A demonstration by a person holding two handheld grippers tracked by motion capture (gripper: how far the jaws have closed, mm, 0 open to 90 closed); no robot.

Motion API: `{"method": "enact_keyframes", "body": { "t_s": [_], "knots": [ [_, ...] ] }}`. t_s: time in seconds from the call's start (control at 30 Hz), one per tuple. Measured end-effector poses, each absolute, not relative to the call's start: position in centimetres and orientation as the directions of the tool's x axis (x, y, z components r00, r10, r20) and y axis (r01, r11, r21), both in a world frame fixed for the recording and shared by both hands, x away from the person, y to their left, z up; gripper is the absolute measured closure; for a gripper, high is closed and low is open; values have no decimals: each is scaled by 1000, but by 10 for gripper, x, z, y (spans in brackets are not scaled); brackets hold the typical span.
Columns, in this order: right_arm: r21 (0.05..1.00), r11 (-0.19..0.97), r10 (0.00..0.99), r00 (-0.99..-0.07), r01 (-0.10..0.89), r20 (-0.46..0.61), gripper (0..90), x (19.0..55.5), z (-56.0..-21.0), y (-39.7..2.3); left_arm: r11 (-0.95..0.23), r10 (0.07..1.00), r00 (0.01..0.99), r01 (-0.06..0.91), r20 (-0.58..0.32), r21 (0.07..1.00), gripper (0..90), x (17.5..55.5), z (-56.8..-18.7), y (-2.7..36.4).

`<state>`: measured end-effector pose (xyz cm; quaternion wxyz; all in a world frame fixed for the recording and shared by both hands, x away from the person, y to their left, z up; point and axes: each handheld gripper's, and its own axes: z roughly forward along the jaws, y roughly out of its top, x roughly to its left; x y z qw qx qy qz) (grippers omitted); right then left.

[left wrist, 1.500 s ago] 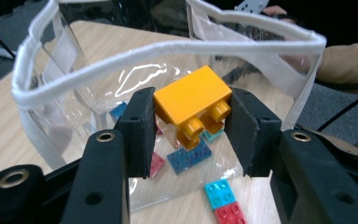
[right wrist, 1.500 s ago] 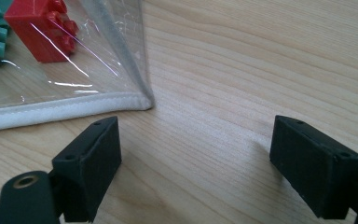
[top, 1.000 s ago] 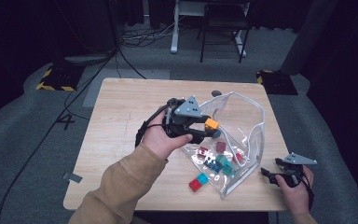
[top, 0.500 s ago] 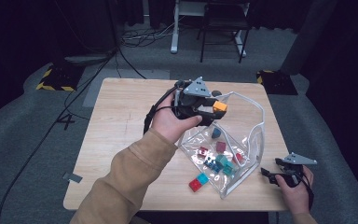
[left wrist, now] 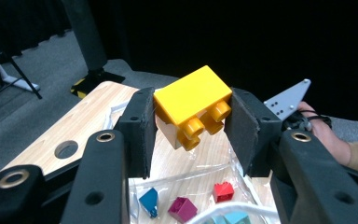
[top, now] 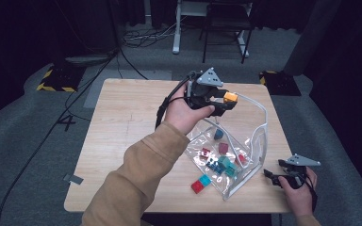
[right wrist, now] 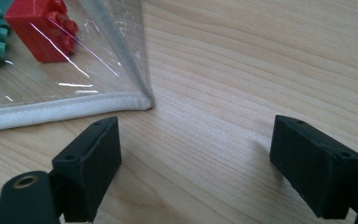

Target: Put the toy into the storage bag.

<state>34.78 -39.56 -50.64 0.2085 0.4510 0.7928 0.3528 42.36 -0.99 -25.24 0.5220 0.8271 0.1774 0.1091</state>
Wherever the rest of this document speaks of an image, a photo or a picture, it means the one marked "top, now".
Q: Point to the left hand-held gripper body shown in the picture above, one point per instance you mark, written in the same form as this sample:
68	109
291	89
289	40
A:
201	94

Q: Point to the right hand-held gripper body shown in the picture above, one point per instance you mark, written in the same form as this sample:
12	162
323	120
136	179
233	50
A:
295	175

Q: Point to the orange toy block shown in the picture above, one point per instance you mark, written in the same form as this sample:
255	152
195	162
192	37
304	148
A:
230	97

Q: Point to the small dark blue toy block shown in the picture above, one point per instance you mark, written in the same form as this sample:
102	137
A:
218	134

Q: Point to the dark red toy block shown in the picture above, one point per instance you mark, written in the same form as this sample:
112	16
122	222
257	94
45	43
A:
240	159
205	153

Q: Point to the clear plastic zipper bag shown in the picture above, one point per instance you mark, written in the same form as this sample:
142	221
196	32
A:
248	138

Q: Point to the teal toy block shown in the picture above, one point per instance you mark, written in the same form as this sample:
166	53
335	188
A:
224	161
231	171

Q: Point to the long dark blue toy block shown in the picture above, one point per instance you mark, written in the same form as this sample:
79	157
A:
214	167

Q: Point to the person's right hand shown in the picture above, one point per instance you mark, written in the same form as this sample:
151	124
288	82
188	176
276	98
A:
299	197

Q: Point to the person's left hand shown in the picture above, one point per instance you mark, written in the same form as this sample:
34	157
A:
182	116

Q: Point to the light blue toy block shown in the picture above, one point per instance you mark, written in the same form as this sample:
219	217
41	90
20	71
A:
205	180

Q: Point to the bright red toy block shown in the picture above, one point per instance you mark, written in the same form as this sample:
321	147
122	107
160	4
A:
197	187

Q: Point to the black chair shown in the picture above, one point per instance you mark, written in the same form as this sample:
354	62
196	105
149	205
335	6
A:
229	19

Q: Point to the grey curtain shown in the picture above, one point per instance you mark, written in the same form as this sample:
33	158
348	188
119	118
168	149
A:
311	37

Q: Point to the grey tape piece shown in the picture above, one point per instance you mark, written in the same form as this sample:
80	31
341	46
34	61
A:
73	179

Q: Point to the black yellow striped base plate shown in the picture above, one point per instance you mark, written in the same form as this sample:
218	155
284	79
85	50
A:
61	78
281	83

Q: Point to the white desk frame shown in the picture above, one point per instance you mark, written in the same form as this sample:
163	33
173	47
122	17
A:
176	31

